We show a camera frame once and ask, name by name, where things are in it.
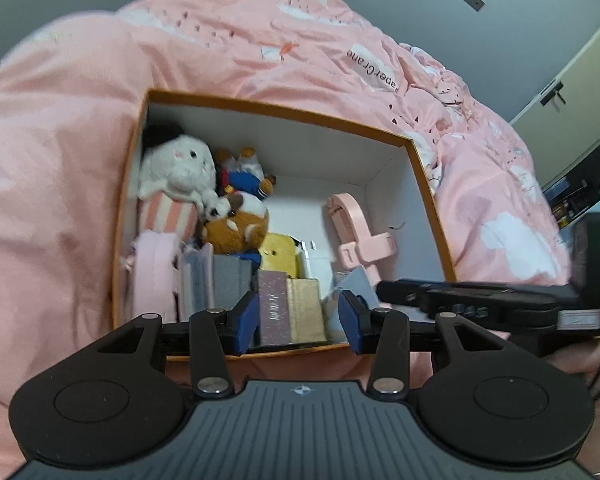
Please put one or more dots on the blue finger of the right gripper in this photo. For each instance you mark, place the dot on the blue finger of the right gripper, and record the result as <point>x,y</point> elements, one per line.
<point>404,293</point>

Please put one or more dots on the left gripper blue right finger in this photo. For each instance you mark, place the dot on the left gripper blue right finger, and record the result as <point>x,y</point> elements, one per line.
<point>360,324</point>

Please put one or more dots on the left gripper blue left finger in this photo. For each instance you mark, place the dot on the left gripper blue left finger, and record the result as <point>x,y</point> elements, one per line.
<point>242,322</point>

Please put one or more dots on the mauve small box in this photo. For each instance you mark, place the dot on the mauve small box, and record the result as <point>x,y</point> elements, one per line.
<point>275,327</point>

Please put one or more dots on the white blue price tag card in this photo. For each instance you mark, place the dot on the white blue price tag card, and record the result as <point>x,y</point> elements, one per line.
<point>356,282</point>

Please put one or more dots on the gold yellow box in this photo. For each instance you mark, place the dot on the gold yellow box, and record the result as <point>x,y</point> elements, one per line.
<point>307,324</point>

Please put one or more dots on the pink plastic phone holder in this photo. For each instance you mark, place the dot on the pink plastic phone holder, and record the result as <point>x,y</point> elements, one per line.
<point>358,246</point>

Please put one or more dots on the yellow round object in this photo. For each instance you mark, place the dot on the yellow round object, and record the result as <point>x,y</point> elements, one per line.
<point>278,253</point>

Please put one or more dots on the white usb charger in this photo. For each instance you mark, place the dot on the white usb charger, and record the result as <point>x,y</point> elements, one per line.
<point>315,265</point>

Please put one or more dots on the brown white dog plush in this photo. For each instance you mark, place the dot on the brown white dog plush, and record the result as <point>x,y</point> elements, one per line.
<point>237,223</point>

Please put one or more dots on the pink fabric pouch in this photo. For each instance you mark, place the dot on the pink fabric pouch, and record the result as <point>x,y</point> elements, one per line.
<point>155,281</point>

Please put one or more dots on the white bunny plush striped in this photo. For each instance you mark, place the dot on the white bunny plush striped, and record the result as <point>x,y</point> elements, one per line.
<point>176,183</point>

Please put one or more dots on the dark grey box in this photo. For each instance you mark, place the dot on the dark grey box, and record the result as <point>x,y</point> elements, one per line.
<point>231,280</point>

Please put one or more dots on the person right hand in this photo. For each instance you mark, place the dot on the person right hand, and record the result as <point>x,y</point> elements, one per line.
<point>582,360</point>

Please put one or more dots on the orange cardboard box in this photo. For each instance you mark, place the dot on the orange cardboard box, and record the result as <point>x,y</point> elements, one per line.
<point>313,156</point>

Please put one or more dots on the pink printed duvet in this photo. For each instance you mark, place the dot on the pink printed duvet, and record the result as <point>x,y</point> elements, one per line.
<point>70,95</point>

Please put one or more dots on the white door with handle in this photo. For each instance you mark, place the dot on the white door with handle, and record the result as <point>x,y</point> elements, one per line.
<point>562,123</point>

